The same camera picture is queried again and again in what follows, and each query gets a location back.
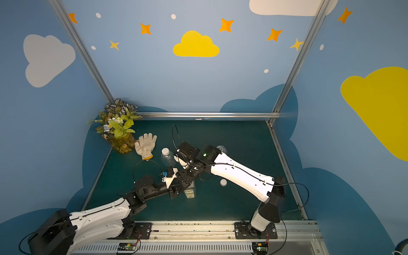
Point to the tall clear labelled bottle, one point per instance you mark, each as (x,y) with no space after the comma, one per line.
(190,191)

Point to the round clear plastic bottle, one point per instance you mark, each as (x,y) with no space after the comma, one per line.
(168,160)

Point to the white bottle cap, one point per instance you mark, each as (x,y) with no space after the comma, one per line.
(223,182)
(165,151)

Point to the square clear plastic bottle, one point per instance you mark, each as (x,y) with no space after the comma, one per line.
(222,149)

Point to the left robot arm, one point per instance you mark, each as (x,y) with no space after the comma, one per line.
(64,232)

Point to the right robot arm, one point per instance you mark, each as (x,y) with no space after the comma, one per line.
(268,190)

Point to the white knitted work glove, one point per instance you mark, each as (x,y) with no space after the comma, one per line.
(145,145)

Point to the left circuit board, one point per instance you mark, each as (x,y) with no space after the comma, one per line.
(126,248)

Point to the circuit board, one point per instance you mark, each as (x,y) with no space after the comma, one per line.
(259,248)
(126,248)

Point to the artificial potted plant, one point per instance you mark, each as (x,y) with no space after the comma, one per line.
(116,122)

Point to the right circuit board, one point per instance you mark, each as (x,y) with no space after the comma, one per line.
(259,248)

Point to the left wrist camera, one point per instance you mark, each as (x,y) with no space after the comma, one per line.
(168,176)

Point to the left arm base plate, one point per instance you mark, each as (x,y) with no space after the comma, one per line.
(135,230)

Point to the aluminium back rail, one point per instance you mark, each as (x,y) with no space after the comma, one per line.
(201,115)

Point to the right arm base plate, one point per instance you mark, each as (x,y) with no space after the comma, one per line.
(243,230)

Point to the left side table rail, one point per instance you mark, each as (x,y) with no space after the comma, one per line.
(96,181)

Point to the table rail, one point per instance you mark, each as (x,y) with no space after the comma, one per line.
(289,177)
(96,181)

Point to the right side table rail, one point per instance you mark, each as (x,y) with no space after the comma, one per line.
(289,177)

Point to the left aluminium frame post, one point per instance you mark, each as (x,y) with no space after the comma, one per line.
(68,24)

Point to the aluminium frame post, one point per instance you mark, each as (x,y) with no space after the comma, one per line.
(68,24)
(303,52)

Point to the right aluminium frame post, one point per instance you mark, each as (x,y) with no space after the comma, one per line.
(303,52)

